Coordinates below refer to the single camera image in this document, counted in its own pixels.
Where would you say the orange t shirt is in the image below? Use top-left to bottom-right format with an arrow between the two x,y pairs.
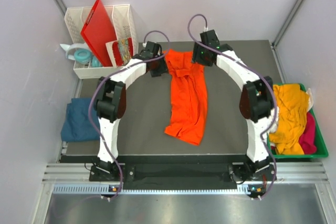
165,49 -> 208,146

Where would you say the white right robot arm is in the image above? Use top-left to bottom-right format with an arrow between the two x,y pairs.
192,30 -> 277,180

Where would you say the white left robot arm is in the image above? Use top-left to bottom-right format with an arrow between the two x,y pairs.
93,41 -> 167,180

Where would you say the red patterned booklet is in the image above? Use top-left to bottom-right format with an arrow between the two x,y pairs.
106,37 -> 133,68

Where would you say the white perforated organizer basket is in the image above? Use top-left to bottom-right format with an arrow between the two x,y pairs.
64,4 -> 139,79

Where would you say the red plastic board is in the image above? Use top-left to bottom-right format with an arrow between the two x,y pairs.
80,0 -> 117,67

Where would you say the yellow t shirt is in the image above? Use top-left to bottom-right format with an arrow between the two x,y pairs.
269,83 -> 309,155

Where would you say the folded blue t shirt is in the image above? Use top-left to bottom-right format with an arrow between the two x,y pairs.
60,98 -> 100,142

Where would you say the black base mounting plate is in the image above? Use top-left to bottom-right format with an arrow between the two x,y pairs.
89,155 -> 275,189

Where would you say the magenta t shirt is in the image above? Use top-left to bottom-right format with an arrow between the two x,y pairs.
299,112 -> 317,155

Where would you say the green plastic bin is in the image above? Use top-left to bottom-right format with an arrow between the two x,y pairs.
268,83 -> 329,159

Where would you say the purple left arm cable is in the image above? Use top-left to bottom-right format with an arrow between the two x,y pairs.
88,30 -> 171,200

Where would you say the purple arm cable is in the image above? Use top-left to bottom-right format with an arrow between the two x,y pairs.
186,13 -> 278,200
88,30 -> 171,200

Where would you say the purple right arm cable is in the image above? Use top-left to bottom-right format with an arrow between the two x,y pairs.
186,13 -> 278,200

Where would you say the grey slotted cable duct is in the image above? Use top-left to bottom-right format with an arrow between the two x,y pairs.
52,184 -> 263,195

